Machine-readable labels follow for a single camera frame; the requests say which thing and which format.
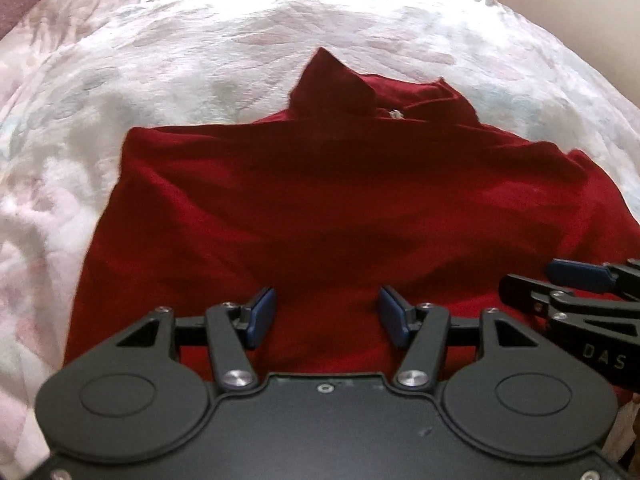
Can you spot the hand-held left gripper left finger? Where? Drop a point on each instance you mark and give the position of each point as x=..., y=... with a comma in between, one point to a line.
x=262, y=315

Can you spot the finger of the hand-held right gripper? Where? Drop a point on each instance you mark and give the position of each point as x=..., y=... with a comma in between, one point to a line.
x=575, y=272
x=525, y=292

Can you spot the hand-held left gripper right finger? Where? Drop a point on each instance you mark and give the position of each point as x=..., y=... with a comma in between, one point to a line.
x=392, y=315

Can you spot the red zip-neck shirt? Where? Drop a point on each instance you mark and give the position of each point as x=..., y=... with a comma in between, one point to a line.
x=325, y=200

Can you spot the white floral quilt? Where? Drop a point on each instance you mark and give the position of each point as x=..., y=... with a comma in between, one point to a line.
x=200, y=50

